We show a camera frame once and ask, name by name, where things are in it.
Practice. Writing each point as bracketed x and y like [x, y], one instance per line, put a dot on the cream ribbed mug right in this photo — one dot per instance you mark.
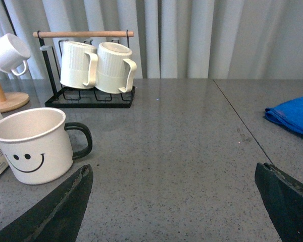
[115, 68]

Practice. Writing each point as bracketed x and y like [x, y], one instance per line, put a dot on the cream ribbed mug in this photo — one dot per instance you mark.
[115, 68]
[79, 65]

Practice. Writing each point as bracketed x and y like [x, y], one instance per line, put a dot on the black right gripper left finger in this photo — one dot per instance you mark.
[58, 216]

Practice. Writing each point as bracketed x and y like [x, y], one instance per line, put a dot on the black wire mug rack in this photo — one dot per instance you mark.
[67, 97]

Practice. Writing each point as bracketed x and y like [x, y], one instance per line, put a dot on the wooden mug tree stand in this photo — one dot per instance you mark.
[12, 100]

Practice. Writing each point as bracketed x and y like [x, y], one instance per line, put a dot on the white hanging mug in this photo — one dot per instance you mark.
[14, 54]

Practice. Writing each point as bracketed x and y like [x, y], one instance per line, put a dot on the white smiley face mug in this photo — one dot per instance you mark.
[37, 146]

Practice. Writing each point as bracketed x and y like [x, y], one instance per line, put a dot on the cream ribbed mug left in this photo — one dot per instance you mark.
[79, 65]

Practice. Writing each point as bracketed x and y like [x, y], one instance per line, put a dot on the grey curtain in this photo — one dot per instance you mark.
[176, 39]

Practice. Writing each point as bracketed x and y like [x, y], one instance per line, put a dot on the blue cloth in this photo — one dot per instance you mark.
[288, 114]

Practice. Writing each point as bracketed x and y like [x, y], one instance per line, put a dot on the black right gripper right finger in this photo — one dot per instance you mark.
[282, 196]

